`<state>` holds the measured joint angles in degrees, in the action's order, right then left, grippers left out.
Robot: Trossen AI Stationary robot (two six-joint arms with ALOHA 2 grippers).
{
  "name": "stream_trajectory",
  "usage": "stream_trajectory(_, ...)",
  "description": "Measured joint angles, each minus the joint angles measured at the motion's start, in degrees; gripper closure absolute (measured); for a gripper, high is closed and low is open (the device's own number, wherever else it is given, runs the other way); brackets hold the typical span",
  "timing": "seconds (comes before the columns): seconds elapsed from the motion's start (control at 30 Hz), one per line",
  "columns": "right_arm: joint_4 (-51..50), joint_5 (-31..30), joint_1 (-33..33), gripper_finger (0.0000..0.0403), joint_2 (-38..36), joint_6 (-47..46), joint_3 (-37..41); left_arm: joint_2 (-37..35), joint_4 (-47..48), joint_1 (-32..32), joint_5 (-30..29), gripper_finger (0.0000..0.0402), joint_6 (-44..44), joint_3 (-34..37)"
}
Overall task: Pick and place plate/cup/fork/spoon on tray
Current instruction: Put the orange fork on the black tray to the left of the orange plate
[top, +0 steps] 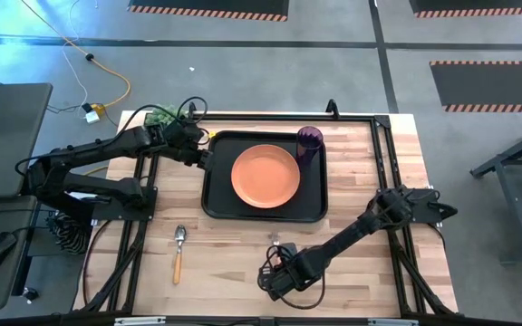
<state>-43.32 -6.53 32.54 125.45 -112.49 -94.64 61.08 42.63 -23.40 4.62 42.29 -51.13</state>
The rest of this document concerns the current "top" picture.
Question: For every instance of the white power adapter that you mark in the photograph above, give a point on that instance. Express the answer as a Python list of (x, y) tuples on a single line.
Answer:
[(92, 117)]

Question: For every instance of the purple faceted plastic cup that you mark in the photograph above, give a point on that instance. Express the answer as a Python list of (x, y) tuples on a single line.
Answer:
[(309, 142)]

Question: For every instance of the black caster wheel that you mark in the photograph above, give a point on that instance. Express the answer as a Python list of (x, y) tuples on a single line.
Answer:
[(30, 294)]

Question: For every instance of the orange round plate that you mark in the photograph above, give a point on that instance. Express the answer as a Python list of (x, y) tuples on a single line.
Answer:
[(265, 176)]

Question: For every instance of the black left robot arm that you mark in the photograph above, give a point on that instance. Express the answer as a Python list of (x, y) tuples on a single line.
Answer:
[(98, 147)]

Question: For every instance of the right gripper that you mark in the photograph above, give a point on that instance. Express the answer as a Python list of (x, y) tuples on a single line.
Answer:
[(288, 278)]

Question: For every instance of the black plastic serving tray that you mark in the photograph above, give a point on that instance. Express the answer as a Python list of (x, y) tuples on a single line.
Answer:
[(218, 190)]

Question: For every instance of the black hazard-striped floor mat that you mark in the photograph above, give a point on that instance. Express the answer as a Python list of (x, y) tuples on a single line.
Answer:
[(492, 83), (206, 5), (478, 4)]

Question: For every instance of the dark metal workstation frame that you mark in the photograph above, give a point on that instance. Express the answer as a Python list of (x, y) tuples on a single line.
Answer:
[(510, 158)]

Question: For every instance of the yellow power plug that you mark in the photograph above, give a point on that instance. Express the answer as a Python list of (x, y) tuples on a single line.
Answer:
[(99, 109)]

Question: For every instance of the small yellow block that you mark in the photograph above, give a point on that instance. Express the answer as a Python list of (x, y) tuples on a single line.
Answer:
[(212, 134)]

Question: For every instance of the silver metal bracket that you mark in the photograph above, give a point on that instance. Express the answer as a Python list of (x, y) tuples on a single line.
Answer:
[(138, 321), (392, 322)]

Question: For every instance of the black aluminium table frame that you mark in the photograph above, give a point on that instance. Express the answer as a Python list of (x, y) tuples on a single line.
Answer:
[(288, 117)]

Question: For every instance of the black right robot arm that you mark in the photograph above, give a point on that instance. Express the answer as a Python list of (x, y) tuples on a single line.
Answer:
[(347, 235)]

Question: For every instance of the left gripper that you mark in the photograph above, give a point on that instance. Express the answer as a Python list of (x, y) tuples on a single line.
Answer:
[(184, 138)]

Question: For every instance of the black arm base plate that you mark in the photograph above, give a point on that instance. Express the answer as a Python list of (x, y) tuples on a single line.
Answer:
[(424, 194), (147, 210)]

